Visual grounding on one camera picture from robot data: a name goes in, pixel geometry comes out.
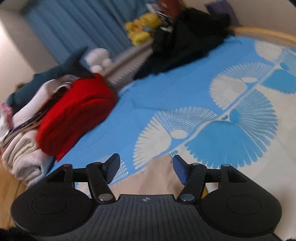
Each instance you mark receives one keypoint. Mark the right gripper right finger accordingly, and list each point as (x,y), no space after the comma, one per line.
(195,176)

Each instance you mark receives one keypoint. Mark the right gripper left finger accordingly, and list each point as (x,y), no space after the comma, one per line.
(97,175)

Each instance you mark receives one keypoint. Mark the beige and mustard hooded jacket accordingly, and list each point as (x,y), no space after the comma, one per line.
(157,178)

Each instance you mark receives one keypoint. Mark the white folded clothes stack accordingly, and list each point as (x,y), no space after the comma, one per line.
(31,114)

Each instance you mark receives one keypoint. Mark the red folded blanket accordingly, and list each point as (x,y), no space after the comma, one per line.
(86,104)

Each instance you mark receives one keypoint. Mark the white folded quilt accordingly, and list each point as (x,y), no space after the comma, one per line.
(24,159)

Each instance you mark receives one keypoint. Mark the blue patterned bed sheet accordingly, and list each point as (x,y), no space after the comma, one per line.
(236,106)

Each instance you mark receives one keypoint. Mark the teal folded cloth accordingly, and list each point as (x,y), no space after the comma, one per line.
(72,66)

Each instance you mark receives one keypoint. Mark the white plush toy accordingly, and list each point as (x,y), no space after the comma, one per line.
(98,60)

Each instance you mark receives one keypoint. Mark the black garment pile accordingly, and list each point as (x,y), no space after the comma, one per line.
(194,34)

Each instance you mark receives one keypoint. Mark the yellow plush toys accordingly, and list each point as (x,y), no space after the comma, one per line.
(139,30)

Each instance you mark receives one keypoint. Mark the blue curtain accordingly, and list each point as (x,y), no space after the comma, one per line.
(63,26)

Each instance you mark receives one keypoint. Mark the dark red plush toy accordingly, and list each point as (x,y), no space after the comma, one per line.
(171,7)

